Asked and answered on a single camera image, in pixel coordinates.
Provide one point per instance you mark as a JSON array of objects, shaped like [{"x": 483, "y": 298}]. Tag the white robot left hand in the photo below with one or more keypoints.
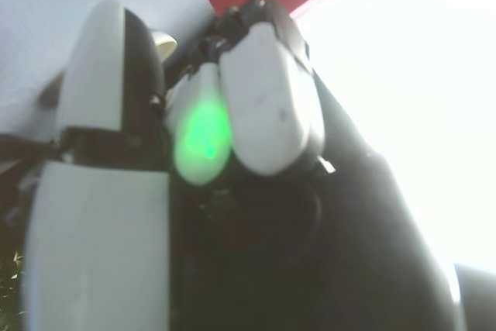
[{"x": 100, "y": 230}]

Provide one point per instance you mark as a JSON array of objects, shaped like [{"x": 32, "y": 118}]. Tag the black frying pan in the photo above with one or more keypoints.
[{"x": 387, "y": 238}]

